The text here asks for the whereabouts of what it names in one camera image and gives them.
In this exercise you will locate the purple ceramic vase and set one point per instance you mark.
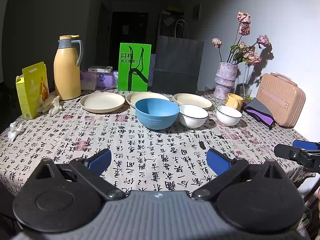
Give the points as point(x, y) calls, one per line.
point(225, 79)

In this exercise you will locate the small white bowl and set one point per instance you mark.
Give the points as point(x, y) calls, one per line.
point(228, 116)

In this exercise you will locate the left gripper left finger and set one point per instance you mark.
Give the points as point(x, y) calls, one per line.
point(94, 165)

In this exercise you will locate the white rubber gloves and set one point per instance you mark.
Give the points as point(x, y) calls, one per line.
point(51, 105)

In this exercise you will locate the calligraphy tablecloth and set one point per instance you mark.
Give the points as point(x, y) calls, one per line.
point(171, 159)

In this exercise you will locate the yellow-green snack box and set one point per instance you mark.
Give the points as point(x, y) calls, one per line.
point(32, 89)

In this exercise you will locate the yellow thermos jug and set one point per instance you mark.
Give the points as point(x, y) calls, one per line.
point(67, 62)

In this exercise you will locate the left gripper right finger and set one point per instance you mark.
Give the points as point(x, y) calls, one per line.
point(225, 166)

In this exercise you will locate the small white box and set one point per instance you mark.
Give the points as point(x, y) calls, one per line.
point(100, 69)

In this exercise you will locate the pink small suitcase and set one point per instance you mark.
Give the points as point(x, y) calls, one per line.
point(282, 97)

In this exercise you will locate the clear glass cup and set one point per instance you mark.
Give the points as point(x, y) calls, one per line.
point(245, 92)

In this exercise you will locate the cream plate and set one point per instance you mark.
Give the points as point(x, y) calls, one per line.
point(192, 99)
point(132, 98)
point(103, 102)

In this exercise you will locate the crumpled white tissue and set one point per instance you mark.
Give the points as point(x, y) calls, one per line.
point(15, 130)

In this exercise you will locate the green paper bag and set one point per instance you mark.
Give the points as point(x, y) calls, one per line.
point(133, 67)

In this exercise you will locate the large white bowl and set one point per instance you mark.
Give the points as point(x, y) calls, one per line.
point(192, 116)

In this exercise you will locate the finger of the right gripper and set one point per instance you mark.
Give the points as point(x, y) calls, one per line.
point(306, 145)
point(309, 159)

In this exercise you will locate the dried pink flowers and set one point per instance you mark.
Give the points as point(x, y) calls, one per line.
point(240, 51)

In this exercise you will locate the blue bowl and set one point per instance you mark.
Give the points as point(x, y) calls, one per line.
point(156, 114)

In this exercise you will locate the purple tissue pack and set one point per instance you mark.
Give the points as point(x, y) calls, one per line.
point(93, 80)

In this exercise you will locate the black paper bag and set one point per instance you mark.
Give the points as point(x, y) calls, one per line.
point(177, 65)

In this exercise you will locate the yellow mug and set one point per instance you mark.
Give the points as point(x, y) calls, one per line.
point(234, 101)

